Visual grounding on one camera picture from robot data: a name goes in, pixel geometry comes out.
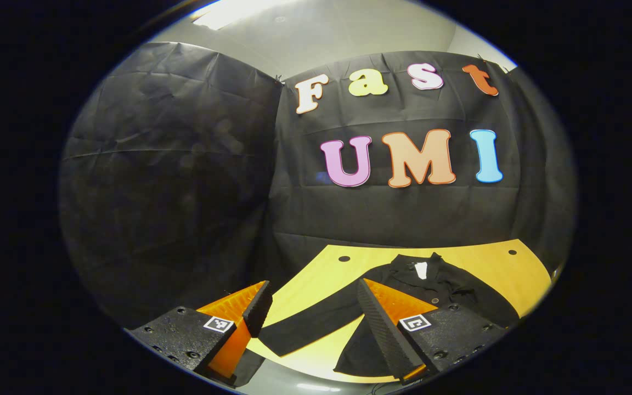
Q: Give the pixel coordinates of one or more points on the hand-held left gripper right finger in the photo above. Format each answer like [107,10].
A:
[383,336]

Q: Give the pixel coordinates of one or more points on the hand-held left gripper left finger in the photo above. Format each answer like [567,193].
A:
[259,308]

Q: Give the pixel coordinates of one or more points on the black buttoned garment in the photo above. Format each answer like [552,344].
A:
[461,296]

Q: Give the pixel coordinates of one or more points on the black backdrop cloth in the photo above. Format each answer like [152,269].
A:
[195,208]

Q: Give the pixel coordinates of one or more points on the ceiling light panel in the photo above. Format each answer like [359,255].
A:
[233,12]

